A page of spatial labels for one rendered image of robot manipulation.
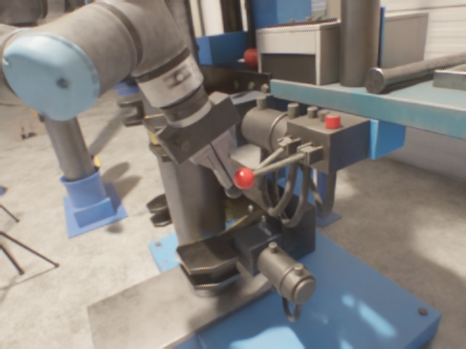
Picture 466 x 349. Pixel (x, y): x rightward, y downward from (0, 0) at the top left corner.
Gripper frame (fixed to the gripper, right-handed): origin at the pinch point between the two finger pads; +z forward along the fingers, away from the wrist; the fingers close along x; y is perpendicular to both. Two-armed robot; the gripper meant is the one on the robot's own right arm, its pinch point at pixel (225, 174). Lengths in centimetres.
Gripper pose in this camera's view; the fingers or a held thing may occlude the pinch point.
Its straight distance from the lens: 56.6
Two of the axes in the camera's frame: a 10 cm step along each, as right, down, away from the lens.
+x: 7.7, -6.0, 2.3
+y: 5.0, 3.3, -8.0
